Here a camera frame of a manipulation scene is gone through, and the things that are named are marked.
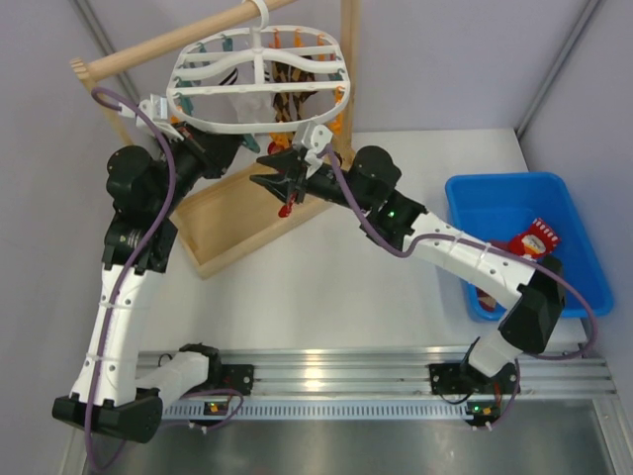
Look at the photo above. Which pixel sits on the blue plastic bin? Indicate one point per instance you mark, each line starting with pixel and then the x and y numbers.
pixel 500 208

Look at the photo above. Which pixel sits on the white sock on hanger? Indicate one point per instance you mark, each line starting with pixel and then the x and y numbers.
pixel 250 107

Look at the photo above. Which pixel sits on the brown striped sock pile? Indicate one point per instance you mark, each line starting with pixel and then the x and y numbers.
pixel 486 301

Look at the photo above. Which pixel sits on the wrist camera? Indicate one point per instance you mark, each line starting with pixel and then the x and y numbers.
pixel 313 139
pixel 156 108

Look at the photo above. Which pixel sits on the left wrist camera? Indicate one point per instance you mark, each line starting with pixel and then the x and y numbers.
pixel 156 108

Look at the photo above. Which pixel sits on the aluminium mounting rail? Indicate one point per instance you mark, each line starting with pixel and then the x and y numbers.
pixel 385 385

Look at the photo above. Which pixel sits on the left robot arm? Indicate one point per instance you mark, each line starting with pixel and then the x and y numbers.
pixel 108 398

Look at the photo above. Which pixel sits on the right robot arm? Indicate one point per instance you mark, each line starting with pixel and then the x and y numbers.
pixel 532 293

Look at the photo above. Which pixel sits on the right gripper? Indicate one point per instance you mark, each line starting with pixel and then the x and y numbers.
pixel 280 186

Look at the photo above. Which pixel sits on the brown argyle sock on hanger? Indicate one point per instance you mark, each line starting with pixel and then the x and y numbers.
pixel 289 106

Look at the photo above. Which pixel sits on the wooden drying rack stand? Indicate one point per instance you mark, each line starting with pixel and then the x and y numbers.
pixel 233 217

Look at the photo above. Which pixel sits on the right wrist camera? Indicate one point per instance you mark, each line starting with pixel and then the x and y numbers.
pixel 313 139

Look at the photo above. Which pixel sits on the white plastic sock hanger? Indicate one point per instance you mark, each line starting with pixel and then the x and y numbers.
pixel 194 94

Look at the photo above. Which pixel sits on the red christmas sock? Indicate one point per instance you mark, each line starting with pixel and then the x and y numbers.
pixel 536 242
pixel 287 208

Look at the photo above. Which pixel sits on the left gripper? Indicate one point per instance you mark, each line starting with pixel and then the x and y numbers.
pixel 221 148

